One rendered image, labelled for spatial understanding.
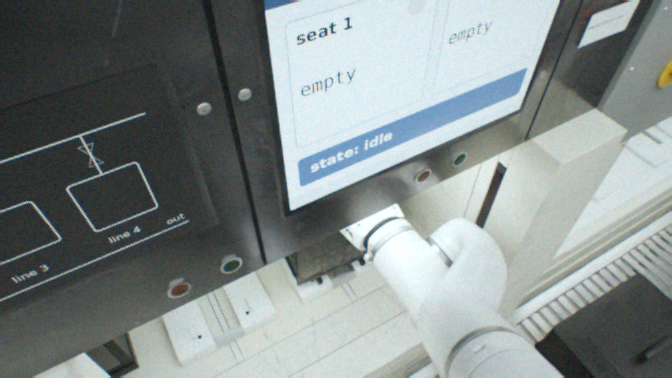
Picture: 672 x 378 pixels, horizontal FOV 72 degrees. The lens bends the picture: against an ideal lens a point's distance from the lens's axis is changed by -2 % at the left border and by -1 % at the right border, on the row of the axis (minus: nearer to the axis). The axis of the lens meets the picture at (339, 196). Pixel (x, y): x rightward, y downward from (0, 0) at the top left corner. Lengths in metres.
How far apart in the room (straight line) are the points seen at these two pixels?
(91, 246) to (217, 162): 0.11
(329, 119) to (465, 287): 0.28
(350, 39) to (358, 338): 0.76
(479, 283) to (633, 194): 0.90
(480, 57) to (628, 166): 1.10
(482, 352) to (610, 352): 0.72
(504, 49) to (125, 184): 0.34
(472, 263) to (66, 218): 0.43
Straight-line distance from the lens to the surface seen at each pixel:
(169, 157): 0.33
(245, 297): 1.03
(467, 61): 0.44
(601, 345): 1.15
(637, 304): 1.24
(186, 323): 1.04
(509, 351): 0.44
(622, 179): 1.47
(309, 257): 0.90
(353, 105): 0.38
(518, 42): 0.48
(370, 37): 0.35
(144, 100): 0.30
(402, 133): 0.44
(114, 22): 0.28
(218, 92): 0.32
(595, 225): 1.32
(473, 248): 0.61
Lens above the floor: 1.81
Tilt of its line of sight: 50 degrees down
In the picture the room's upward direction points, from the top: straight up
